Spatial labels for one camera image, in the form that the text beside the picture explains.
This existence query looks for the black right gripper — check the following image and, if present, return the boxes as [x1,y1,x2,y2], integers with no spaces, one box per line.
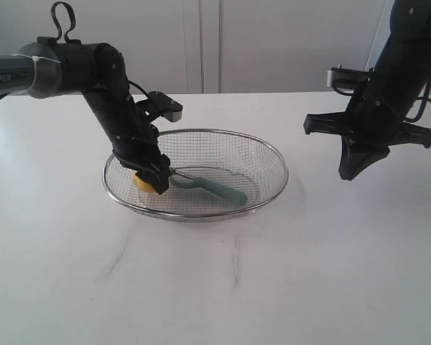
[304,70,431,180]

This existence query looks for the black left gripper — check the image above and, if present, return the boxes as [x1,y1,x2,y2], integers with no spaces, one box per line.
[82,87,170,195]

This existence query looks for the yellow lemon with sticker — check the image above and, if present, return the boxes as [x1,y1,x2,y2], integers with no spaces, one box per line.
[132,172,155,193]

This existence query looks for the teal handled vegetable peeler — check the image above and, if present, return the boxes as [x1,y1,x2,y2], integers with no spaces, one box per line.
[169,167,248,206]

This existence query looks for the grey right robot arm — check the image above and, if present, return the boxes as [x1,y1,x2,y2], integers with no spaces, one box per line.
[304,1,431,180]

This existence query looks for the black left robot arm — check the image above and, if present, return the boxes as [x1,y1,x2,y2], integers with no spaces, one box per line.
[0,43,182,194]

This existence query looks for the oval steel mesh basket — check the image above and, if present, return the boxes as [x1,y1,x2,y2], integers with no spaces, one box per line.
[102,129,289,222]

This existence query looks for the white cabinet doors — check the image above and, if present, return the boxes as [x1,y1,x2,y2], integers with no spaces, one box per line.
[0,0,392,96]

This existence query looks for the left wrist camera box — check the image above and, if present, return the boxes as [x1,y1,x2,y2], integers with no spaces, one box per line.
[136,91,183,123]

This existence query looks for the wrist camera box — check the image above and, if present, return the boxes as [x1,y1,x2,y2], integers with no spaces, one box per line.
[326,65,370,97]
[136,91,183,123]

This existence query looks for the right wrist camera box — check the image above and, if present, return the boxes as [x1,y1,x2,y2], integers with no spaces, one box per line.
[326,65,370,97]

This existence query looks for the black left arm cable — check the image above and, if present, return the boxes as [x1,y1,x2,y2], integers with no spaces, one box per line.
[0,1,155,109]

